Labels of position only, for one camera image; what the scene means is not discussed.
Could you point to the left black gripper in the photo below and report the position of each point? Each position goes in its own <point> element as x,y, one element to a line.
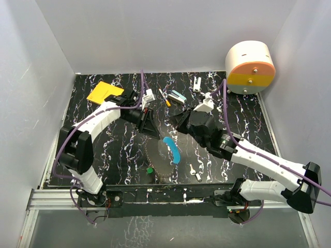
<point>148,126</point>

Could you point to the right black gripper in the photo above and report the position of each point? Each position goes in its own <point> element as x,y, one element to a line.
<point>180,120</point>

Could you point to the metal key organizer with rings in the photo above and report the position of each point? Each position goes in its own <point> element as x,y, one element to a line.
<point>160,158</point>

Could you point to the blue organizer handle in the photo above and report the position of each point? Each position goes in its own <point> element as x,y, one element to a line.
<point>174,149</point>

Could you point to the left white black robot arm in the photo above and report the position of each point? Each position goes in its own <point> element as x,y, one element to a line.
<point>75,144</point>

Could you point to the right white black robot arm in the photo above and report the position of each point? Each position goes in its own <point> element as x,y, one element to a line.
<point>292,183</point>

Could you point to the white orange pen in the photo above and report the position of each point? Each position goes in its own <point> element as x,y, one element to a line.
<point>164,98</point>

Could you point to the teal white stapler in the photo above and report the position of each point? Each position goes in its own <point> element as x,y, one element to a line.
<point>177,97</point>

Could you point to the white plastic clip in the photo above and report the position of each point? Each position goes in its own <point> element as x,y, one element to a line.
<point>197,84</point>

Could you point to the green tagged key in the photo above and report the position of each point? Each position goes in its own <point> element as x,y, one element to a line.
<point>149,170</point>

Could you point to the white tagged key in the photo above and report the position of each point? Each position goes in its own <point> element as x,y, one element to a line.
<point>194,173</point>

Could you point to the yellow notepad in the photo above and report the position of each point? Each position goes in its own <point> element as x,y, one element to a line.
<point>102,91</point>

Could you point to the white orange yellow drum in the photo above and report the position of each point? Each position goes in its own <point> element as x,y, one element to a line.
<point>249,67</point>

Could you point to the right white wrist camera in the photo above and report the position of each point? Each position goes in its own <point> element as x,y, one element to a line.
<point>207,105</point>

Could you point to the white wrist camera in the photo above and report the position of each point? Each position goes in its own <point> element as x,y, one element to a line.
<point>148,97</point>
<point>207,105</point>

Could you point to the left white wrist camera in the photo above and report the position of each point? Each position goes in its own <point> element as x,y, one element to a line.
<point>148,97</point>

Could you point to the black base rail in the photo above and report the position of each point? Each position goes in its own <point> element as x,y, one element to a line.
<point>119,201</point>

